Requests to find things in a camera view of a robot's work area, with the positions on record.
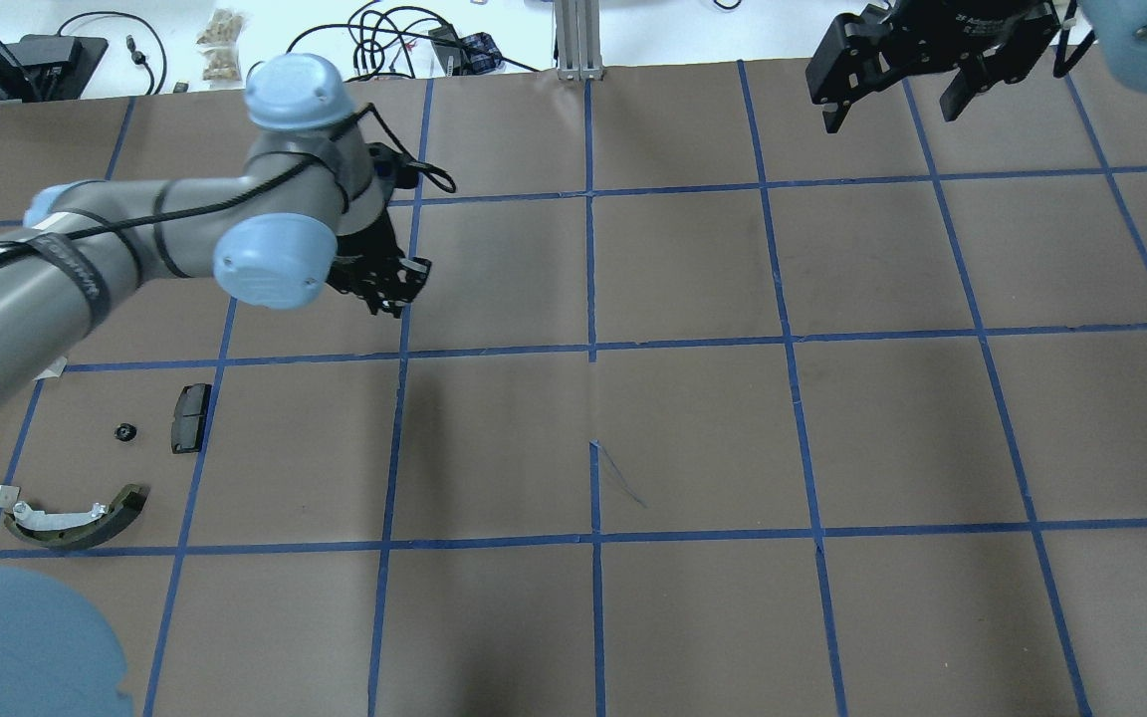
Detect small black bearing gear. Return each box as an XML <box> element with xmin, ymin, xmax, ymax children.
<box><xmin>114</xmin><ymin>422</ymin><xmax>139</xmax><ymax>443</ymax></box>

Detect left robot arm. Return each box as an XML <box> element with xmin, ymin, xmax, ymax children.
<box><xmin>0</xmin><ymin>53</ymin><xmax>458</xmax><ymax>407</ymax></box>

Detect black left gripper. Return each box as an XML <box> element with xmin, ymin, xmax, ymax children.
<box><xmin>327</xmin><ymin>145</ymin><xmax>432</xmax><ymax>318</ymax></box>

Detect dark brake pad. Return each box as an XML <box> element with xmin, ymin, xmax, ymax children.
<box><xmin>171</xmin><ymin>384</ymin><xmax>213</xmax><ymax>454</ymax></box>

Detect olive curved brake shoe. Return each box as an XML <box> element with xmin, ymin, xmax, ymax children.
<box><xmin>3</xmin><ymin>484</ymin><xmax>149</xmax><ymax>551</ymax></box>

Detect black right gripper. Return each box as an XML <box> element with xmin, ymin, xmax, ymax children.
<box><xmin>805</xmin><ymin>1</ymin><xmax>1061</xmax><ymax>134</ymax></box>

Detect black camera stand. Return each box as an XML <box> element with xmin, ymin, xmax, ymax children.
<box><xmin>0</xmin><ymin>36</ymin><xmax>110</xmax><ymax>102</ymax></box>

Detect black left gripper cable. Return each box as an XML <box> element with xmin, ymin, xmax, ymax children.
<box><xmin>0</xmin><ymin>100</ymin><xmax>458</xmax><ymax>290</ymax></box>

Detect aluminium frame post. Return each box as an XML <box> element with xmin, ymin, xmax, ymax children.
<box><xmin>552</xmin><ymin>0</ymin><xmax>604</xmax><ymax>81</ymax></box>

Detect bagged small parts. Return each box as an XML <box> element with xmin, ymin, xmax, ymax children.
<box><xmin>195</xmin><ymin>8</ymin><xmax>245</xmax><ymax>85</ymax></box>

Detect black cable bundle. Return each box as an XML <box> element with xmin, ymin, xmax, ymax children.
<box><xmin>245</xmin><ymin>0</ymin><xmax>540</xmax><ymax>89</ymax></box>

